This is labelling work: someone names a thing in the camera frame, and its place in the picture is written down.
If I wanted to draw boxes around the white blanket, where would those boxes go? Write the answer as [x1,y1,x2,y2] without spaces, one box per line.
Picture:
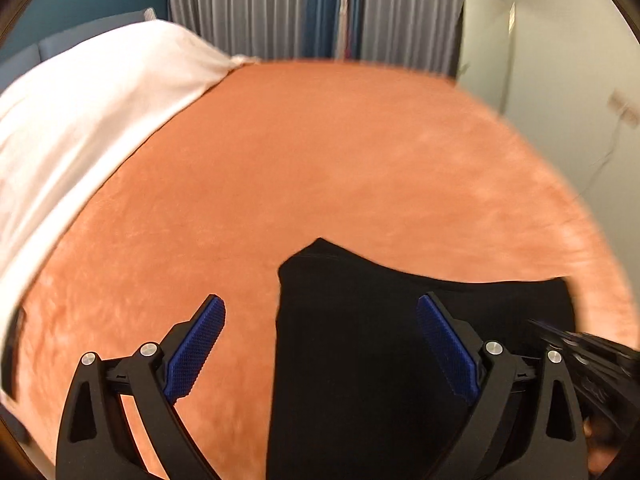
[0,20,261,321]

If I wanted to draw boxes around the person's right hand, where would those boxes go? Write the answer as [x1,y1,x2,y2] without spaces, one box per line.
[584,417,621,477]

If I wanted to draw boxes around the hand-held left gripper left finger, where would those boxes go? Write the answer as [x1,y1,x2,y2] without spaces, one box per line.
[56,295,227,480]

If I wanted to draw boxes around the orange plush blanket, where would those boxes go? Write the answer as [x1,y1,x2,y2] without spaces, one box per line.
[10,60,626,480]

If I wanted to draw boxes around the dark smartphone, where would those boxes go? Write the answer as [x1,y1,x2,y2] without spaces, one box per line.
[0,307,27,396]

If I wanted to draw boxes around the black pants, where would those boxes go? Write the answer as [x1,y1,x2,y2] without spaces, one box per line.
[265,237,583,480]

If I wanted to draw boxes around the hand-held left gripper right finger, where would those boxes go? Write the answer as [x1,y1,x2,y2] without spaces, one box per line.
[416,292,588,480]

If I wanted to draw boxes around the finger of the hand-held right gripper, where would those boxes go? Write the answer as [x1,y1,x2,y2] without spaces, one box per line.
[527,317,601,361]

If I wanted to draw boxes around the grey curtain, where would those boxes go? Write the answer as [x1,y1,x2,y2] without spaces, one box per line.
[166,0,313,61]
[360,0,469,79]

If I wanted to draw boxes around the blue curtain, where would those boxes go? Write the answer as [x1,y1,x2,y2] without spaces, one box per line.
[305,0,368,61]

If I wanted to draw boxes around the standing mirror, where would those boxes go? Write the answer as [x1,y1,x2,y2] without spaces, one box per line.
[457,0,519,92]

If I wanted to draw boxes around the gold wall socket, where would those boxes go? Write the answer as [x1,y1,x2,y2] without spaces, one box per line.
[607,91,640,126]

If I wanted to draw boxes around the blue padded headboard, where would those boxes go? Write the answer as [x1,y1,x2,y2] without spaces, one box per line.
[0,7,167,92]

